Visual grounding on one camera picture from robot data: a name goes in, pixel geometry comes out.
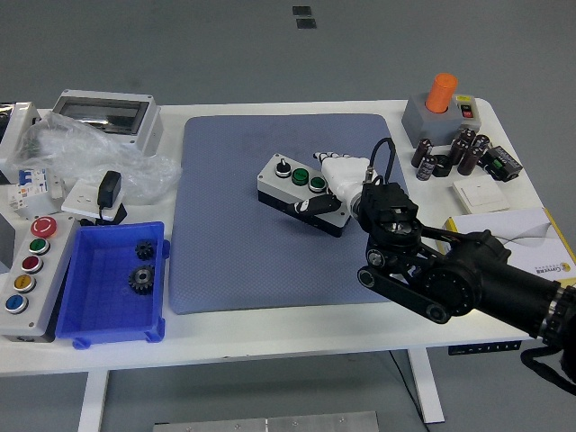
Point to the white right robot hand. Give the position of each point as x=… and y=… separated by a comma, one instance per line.
x=344, y=173

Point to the grey four-control button box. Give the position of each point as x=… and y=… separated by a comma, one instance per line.
x=281, y=184

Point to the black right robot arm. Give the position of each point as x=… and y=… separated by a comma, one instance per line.
x=490, y=279

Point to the grey five-button control box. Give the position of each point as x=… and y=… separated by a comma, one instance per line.
x=45, y=270

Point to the black cylindrical capacitor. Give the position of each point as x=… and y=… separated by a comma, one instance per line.
x=468, y=136
x=426, y=168
x=423, y=152
x=481, y=143
x=469, y=162
x=458, y=152

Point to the orange cylinder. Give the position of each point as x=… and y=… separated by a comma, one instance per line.
x=442, y=92

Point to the blue-grey table mat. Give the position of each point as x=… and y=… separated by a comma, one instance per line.
x=234, y=252

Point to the dark floor socket cover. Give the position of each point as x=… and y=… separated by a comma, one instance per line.
x=306, y=24
x=301, y=10

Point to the black module with green terminal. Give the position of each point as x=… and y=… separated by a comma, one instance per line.
x=506, y=164

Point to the small black gear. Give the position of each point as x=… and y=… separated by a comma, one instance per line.
x=145, y=250

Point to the black table control panel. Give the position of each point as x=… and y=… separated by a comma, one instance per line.
x=486, y=348

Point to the small black block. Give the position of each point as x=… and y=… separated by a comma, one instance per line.
x=120, y=214

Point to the large black gear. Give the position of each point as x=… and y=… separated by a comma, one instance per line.
x=141, y=280

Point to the white table leg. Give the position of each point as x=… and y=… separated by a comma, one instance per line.
x=427, y=387
x=93, y=400

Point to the black power adapter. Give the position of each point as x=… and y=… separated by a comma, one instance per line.
x=109, y=186

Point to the clear plastic bag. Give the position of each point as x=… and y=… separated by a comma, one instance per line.
x=90, y=148

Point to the grey metal floor plate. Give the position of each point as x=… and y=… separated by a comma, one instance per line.
x=265, y=424

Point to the blue plastic bin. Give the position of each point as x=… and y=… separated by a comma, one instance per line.
x=99, y=297

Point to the white circuit breaker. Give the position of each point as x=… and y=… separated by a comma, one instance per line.
x=29, y=182

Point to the white box with black window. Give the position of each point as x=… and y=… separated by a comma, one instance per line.
x=20, y=130

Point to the grey switch box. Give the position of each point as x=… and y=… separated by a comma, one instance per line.
x=427, y=123

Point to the white wall switch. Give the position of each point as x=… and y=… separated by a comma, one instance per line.
x=480, y=194

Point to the grey enclosure with clear lid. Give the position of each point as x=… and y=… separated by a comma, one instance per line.
x=144, y=130

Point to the white wall socket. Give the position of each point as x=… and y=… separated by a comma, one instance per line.
x=78, y=198

